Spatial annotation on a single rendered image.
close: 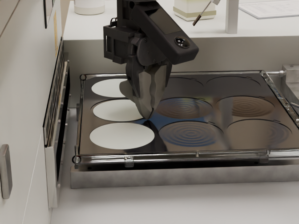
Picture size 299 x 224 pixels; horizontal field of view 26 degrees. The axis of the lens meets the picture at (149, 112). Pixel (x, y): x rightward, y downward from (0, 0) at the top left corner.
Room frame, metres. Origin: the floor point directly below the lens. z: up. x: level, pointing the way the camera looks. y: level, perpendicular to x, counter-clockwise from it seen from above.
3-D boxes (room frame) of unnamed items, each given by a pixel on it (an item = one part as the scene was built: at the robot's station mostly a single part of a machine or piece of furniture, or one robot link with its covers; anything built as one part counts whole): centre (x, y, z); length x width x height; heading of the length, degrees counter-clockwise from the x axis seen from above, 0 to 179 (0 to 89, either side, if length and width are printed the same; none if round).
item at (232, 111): (1.03, -0.06, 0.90); 0.34 x 0.34 x 0.01; 4
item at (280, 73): (1.23, -0.25, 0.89); 0.05 x 0.01 x 0.01; 94
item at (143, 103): (0.98, 0.03, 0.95); 0.06 x 0.03 x 0.09; 45
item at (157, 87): (1.00, 0.00, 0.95); 0.06 x 0.03 x 0.09; 45
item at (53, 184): (1.00, 0.15, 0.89); 0.44 x 0.02 x 0.10; 4
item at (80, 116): (1.02, 0.12, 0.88); 0.36 x 0.01 x 0.01; 4
